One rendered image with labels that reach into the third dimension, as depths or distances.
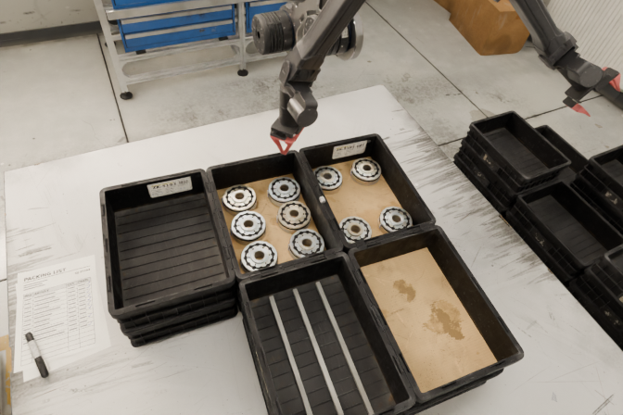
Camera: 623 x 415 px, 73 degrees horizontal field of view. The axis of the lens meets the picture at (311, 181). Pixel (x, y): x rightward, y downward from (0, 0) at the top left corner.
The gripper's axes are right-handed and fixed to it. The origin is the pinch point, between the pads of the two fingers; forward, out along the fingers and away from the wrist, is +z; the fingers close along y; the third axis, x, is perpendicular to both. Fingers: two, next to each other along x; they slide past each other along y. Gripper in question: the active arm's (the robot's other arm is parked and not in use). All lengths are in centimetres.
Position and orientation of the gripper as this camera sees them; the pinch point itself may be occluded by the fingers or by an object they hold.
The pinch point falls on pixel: (288, 144)
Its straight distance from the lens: 119.7
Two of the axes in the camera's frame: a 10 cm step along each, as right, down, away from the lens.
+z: -0.7, 6.8, 7.3
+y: 4.0, -6.5, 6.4
